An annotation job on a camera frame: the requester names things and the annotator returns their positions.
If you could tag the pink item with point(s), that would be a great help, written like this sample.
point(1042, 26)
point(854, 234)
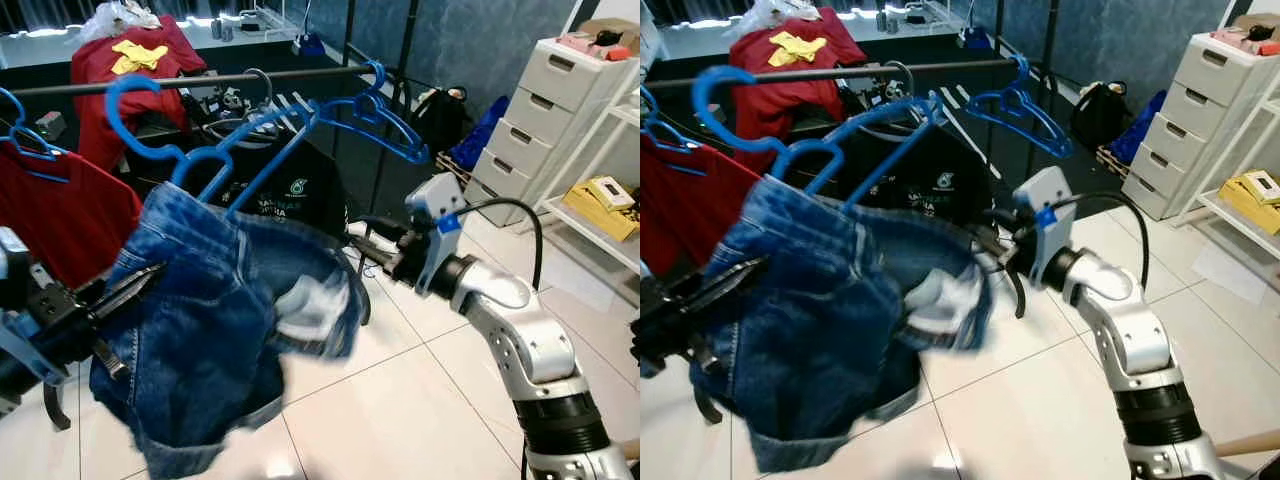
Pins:
point(1228, 36)
point(578, 43)

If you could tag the white table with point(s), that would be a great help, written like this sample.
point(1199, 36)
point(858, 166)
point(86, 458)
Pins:
point(700, 40)
point(40, 50)

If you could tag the blue bag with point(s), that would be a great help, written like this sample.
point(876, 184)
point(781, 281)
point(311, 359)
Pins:
point(1140, 130)
point(485, 135)

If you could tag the white plastic bag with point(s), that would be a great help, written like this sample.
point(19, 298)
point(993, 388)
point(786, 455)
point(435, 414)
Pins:
point(120, 15)
point(785, 12)

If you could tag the red cloth pile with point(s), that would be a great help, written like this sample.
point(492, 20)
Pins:
point(100, 100)
point(770, 85)

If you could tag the brown cardboard box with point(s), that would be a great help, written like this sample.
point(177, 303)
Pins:
point(1260, 22)
point(615, 28)

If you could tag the blue plastic hanger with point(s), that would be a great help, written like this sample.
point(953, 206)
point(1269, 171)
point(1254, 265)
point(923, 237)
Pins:
point(378, 92)
point(699, 105)
point(40, 151)
point(665, 130)
point(1020, 92)
point(111, 108)

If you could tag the yellow box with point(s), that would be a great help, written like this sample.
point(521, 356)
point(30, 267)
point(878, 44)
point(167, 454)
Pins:
point(600, 205)
point(1250, 200)

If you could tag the orange item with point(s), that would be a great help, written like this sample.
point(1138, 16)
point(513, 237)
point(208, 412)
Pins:
point(1269, 47)
point(617, 52)

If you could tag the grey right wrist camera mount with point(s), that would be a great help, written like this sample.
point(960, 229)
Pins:
point(1045, 200)
point(435, 205)

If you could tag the black printed T-shirt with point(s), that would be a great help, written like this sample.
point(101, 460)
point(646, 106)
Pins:
point(930, 190)
point(300, 200)

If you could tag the white plastic drawer cabinet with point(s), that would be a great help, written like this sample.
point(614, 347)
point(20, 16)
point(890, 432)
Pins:
point(1190, 110)
point(540, 110)

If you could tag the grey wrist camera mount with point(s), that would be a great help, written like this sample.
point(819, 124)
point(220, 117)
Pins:
point(435, 205)
point(10, 260)
point(1045, 200)

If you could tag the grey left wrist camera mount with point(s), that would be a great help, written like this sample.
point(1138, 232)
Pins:
point(10, 260)

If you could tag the yellow cloth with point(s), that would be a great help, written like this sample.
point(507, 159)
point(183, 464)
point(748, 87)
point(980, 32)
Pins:
point(795, 48)
point(140, 57)

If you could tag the black bag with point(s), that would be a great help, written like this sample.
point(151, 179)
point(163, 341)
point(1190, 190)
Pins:
point(440, 115)
point(1097, 110)

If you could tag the white shelf rack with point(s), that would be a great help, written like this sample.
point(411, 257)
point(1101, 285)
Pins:
point(585, 232)
point(1215, 210)

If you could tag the small blue appliance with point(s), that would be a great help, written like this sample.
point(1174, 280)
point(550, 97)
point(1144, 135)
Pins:
point(975, 38)
point(310, 45)

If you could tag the blue denim shorts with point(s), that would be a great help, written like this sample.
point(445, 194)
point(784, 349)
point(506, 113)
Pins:
point(820, 300)
point(200, 300)

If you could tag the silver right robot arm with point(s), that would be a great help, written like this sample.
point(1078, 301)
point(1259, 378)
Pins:
point(530, 340)
point(1140, 340)

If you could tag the red shirt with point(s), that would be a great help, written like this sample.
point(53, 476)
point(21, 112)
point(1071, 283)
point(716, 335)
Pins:
point(60, 220)
point(690, 210)

